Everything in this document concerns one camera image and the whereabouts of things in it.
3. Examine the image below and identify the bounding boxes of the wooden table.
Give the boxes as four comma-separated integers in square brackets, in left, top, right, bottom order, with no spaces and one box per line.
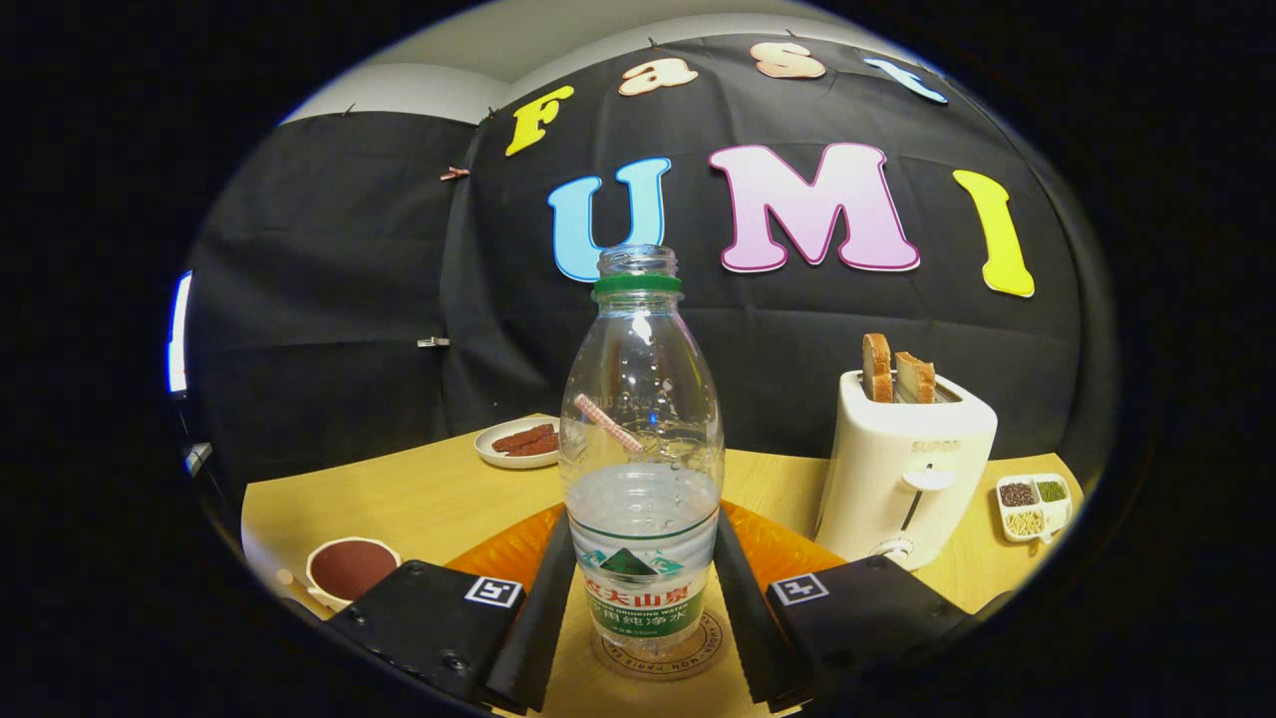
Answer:
[241,413,1086,718]

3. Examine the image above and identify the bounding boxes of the white divided dish with grains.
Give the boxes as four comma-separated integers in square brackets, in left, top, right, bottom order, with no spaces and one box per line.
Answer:
[997,473,1074,544]

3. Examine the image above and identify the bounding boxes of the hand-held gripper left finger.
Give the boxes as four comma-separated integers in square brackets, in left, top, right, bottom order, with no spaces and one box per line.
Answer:
[324,504,579,714]

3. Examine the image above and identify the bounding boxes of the beige cup wooden handle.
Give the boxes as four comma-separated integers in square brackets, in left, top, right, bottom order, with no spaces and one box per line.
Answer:
[276,537,403,613]

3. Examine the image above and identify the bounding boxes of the clear plastic bottle green label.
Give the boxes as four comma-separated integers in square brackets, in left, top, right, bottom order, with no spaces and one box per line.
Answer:
[558,244,726,661]

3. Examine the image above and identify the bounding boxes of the white toaster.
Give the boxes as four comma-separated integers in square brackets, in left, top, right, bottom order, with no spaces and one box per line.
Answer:
[815,369,999,571]

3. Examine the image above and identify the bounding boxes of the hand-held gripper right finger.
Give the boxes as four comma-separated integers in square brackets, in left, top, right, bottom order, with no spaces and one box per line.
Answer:
[711,501,1013,714]

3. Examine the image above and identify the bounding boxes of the brown food pieces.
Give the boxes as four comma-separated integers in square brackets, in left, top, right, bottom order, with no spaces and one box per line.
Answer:
[490,424,560,458]

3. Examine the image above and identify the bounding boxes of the round wooden coaster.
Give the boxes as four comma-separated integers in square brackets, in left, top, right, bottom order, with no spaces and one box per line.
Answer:
[588,608,727,682]

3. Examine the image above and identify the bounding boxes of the small white plate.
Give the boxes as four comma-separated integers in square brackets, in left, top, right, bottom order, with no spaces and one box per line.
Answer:
[474,417,561,470]

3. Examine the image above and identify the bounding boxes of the small wire basket pink handle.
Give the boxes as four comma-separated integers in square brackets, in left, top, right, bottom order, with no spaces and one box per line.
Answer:
[573,393,649,456]

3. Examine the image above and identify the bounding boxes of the toast bread slice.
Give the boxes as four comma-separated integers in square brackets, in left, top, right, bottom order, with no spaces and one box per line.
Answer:
[862,333,894,403]
[894,351,937,405]

